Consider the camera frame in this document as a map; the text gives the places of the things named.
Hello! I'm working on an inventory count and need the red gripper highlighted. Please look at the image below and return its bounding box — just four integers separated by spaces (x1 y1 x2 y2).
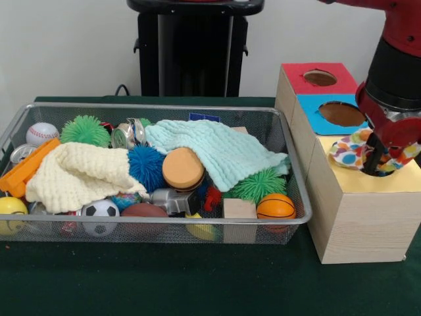
355 80 421 177

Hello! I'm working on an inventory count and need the multicoloured knotted rope toy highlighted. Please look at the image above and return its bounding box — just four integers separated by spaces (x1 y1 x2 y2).
328 128 421 174

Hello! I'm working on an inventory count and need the wooden box with three holes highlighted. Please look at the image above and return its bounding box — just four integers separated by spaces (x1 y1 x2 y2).
275 62 421 265

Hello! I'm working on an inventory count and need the shallow clear plastic bin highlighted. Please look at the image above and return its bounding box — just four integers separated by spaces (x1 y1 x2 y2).
0 101 313 246

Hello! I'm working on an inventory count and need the small orange basketball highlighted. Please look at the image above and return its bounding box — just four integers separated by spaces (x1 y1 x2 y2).
256 193 297 233

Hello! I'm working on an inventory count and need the light blue waffle cloth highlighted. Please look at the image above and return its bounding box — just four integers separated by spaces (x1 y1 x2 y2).
144 118 292 192

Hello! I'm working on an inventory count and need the blue spiky rubber ball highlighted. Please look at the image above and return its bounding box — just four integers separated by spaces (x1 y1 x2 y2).
127 145 166 194

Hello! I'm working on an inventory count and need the small brown football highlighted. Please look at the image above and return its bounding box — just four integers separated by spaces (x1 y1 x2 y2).
120 202 170 219

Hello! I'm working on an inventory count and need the dark green tablecloth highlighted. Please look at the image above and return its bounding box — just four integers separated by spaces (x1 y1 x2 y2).
0 95 421 316

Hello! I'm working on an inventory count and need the small black white soccer ball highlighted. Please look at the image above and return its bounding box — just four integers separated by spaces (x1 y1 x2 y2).
81 198 121 237

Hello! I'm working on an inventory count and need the green spiky rubber ball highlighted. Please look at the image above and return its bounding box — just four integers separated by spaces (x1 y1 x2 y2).
60 115 112 148

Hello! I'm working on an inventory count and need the cream waffle cloth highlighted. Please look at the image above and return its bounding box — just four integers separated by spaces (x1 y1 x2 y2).
25 142 149 213

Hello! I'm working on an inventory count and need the white baseball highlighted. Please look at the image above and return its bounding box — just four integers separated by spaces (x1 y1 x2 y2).
26 122 60 146

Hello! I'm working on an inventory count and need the orange notched foam block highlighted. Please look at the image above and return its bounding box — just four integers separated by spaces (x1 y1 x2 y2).
0 138 62 198

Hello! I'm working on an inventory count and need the yellow tennis ball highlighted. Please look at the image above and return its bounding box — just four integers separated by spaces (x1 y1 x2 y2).
0 196 30 236

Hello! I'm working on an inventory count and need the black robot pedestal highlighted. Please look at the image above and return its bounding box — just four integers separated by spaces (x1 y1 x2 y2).
126 0 266 97

